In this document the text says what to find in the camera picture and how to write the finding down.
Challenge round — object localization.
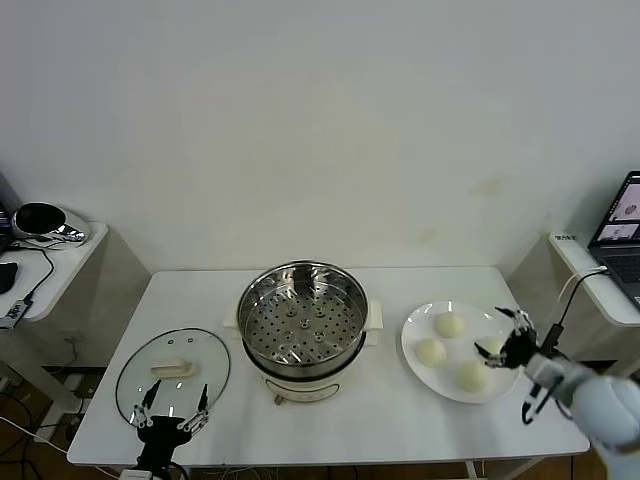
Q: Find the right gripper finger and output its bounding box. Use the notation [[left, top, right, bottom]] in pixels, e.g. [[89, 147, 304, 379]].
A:
[[473, 342, 507, 370], [494, 307, 537, 346]]

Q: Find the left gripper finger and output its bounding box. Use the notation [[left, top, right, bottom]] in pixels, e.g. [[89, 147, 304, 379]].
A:
[[179, 383, 211, 432], [130, 379, 162, 429]]

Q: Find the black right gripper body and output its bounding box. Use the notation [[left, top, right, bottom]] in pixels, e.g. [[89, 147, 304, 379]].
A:
[[501, 331, 539, 371]]

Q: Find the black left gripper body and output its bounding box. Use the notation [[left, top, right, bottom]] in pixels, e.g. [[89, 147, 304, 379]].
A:
[[135, 414, 195, 470]]

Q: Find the white steamed baozi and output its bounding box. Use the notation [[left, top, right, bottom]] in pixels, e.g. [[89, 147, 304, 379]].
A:
[[414, 338, 447, 369], [433, 312, 466, 340], [474, 337, 506, 366], [452, 362, 490, 394]]

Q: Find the glass lid with cream handle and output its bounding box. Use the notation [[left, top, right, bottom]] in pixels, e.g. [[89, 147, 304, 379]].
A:
[[114, 327, 232, 432]]

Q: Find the perforated steel steamer basket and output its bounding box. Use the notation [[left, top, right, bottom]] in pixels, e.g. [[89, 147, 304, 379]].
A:
[[236, 259, 369, 377]]

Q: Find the white round plate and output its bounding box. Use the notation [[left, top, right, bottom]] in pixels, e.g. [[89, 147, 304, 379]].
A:
[[399, 299, 521, 404]]

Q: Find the white side table with laptop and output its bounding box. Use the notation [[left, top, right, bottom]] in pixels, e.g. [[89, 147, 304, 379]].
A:
[[547, 232, 640, 361]]

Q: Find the cream electric cooking pot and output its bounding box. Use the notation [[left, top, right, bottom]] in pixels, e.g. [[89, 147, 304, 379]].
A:
[[222, 298, 385, 405]]

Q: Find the dark grey open laptop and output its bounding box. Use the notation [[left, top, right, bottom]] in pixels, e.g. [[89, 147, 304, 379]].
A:
[[587, 170, 640, 311]]

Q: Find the grey usb adapter box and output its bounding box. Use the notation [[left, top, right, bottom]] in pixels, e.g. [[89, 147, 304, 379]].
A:
[[0, 297, 29, 330]]

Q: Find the white side table with headset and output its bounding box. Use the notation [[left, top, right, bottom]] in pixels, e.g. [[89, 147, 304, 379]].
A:
[[0, 221, 110, 416]]

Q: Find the black computer mouse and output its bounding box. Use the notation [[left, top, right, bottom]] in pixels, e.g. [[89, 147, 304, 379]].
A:
[[0, 262, 19, 295]]

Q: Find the chrome rounded headset device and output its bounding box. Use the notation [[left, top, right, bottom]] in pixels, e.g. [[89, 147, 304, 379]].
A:
[[9, 202, 92, 249]]

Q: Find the dark monitor edge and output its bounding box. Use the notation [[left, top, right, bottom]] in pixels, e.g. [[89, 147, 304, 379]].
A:
[[0, 172, 15, 254]]

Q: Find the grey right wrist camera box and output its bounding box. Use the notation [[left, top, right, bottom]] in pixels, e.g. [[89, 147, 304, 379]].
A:
[[527, 352, 569, 397]]

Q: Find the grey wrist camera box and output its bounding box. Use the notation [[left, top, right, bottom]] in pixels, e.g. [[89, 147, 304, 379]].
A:
[[527, 352, 569, 397], [122, 467, 174, 480]]

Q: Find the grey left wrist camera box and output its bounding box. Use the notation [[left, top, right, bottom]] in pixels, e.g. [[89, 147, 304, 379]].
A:
[[122, 467, 174, 480]]

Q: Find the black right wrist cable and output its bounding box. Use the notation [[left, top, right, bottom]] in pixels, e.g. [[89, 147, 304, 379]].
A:
[[521, 382, 574, 425]]

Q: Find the white laptop cable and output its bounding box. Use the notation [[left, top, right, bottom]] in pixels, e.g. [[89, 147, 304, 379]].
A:
[[547, 266, 610, 326]]

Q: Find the white floor cable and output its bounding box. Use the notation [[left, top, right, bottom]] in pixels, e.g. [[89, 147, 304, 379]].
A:
[[0, 417, 69, 454]]

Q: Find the black floor cable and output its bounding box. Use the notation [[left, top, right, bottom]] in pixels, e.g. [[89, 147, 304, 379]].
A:
[[0, 389, 32, 451]]

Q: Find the black cable with usb adapter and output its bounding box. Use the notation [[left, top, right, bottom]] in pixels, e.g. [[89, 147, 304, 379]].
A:
[[9, 238, 55, 304]]

